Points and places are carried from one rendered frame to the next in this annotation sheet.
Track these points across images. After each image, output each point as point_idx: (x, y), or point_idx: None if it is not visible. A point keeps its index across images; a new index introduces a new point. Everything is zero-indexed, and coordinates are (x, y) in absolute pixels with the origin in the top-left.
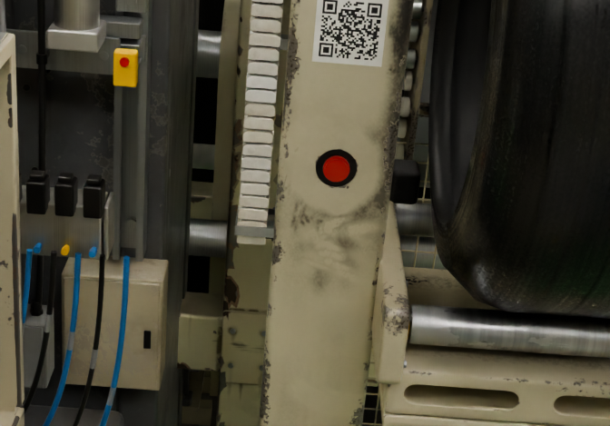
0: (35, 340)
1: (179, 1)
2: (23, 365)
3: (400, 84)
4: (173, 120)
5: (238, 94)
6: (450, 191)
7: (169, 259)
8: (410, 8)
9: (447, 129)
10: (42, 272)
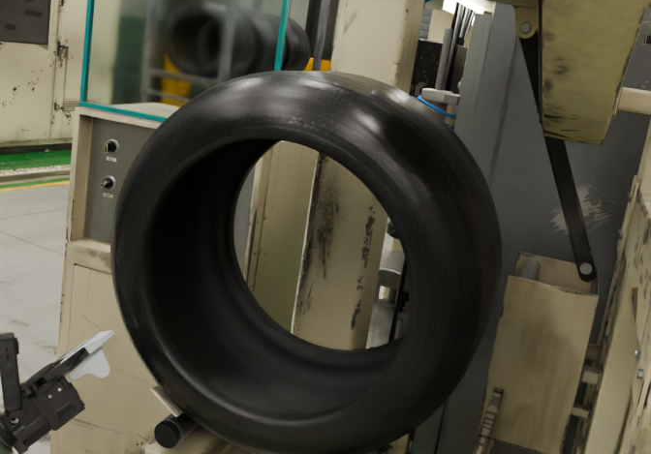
0: None
1: (512, 262)
2: (246, 271)
3: (307, 237)
4: (489, 334)
5: (586, 387)
6: (338, 354)
7: (472, 429)
8: (312, 195)
9: (391, 344)
10: (388, 340)
